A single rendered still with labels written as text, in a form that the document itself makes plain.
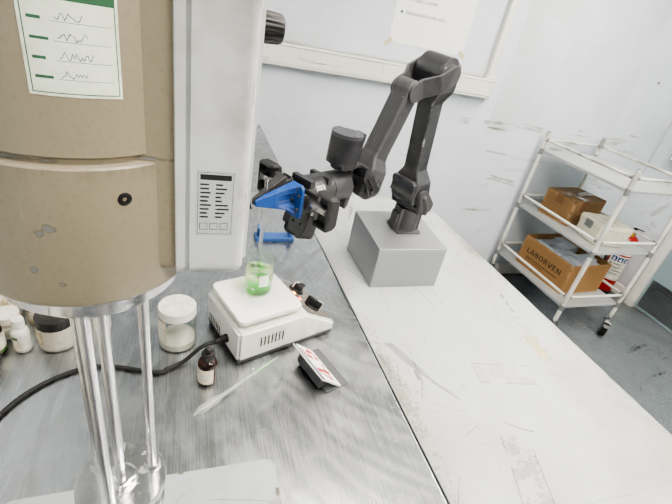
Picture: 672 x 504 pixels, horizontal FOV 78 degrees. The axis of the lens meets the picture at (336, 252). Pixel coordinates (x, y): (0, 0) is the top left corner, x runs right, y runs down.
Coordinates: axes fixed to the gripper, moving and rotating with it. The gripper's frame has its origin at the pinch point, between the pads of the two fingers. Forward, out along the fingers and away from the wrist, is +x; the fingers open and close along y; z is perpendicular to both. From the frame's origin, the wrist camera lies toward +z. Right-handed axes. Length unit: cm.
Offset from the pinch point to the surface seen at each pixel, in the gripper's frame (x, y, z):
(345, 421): 3.0, -26.2, 25.5
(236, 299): 6.6, -1.6, 16.7
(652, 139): -319, -10, 11
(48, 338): 31.3, 11.0, 22.1
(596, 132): -273, 15, 11
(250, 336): 8.1, -7.9, 19.4
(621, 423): -37, -57, 26
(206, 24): 31, -31, -27
